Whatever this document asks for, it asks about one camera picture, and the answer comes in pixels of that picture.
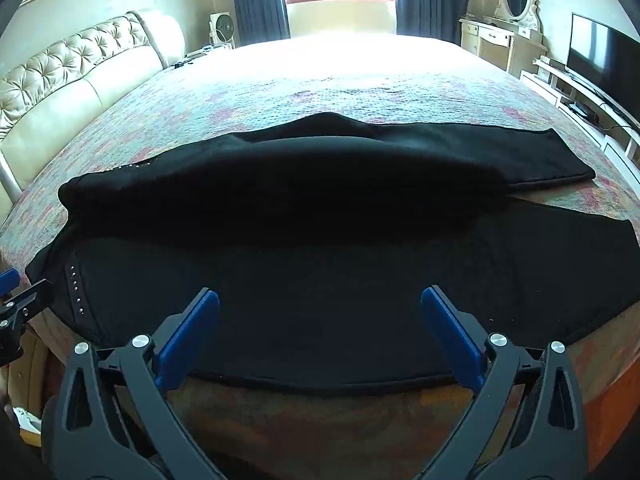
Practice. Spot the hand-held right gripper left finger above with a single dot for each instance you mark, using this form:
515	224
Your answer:
192	332

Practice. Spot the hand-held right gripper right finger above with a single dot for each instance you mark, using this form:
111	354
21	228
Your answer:
450	332

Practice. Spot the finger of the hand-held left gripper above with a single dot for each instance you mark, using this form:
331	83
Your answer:
7	282
22	305

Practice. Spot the black pants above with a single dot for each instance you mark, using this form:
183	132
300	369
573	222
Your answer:
320	240

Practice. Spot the small white object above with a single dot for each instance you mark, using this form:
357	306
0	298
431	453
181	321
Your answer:
25	420

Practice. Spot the cream tufted headboard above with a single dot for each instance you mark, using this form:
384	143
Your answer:
65	85

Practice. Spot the small black set-top box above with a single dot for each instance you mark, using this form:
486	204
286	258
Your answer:
582	109

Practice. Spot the white television stand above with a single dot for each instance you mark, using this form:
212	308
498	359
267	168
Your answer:
555	82

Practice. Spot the floral bedspread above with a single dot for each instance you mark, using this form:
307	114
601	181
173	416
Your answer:
350	75

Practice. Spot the cream vanity dresser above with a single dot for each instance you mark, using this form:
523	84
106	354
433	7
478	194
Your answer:
492	42

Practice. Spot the white box fan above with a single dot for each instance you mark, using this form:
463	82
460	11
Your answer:
222	30

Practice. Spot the black television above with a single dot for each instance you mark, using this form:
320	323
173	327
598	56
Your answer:
597	60

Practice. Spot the dark blue curtain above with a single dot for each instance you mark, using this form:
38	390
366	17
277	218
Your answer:
430	0
257	0

